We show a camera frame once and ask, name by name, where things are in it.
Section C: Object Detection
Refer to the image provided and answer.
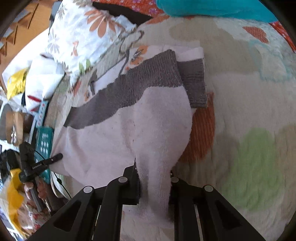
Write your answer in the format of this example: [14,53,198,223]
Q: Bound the white floral pillow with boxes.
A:
[47,1,137,86]

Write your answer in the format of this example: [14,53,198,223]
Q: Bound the heart pattern quilted bedspread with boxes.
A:
[45,16,295,240]

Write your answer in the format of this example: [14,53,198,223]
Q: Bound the left hand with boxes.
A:
[24,178,47,201]

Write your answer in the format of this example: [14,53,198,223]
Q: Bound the teal patterned box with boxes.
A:
[35,100,54,163]

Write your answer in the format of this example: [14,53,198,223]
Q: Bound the pale pink grey knit garment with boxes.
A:
[50,45,207,228]

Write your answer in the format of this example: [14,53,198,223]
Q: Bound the yellow plastic bag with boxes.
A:
[6,68,29,99]

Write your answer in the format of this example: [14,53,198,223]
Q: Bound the teal folded cloth bundle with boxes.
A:
[156,0,278,23]

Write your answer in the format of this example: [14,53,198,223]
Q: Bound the white plastic bag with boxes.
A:
[25,53,65,111]

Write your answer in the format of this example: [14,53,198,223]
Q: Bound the black cable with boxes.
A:
[34,150,72,200]

